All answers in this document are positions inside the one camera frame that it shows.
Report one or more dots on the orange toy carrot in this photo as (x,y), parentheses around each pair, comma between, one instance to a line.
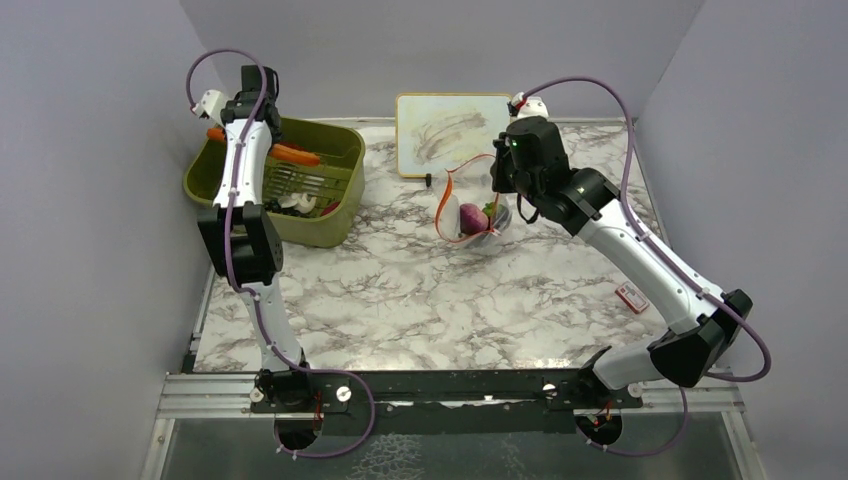
(279,152)

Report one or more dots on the framed painting on stand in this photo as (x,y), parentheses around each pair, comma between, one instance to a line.
(437,131)

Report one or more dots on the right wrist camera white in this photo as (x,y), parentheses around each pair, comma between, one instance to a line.
(520,107)

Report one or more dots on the white toy mushroom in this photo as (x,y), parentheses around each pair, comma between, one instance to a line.
(296,204)

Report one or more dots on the olive green plastic bin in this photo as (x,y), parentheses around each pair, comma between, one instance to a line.
(337,182)

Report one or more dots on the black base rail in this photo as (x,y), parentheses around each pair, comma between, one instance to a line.
(431,402)

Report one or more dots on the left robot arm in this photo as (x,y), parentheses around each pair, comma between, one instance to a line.
(243,244)

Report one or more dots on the clear zip bag orange zipper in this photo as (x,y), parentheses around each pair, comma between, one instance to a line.
(469,182)

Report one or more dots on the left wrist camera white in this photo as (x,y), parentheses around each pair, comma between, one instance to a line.
(210,106)

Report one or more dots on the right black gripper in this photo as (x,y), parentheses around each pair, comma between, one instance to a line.
(498,182)

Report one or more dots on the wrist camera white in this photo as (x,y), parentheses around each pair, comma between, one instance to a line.
(210,106)
(520,107)

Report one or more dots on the pink purple toy onion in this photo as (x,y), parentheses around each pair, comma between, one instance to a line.
(472,219)

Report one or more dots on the small red white card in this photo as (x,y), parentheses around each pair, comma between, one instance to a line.
(632,297)

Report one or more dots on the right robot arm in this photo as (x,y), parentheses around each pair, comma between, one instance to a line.
(702,319)

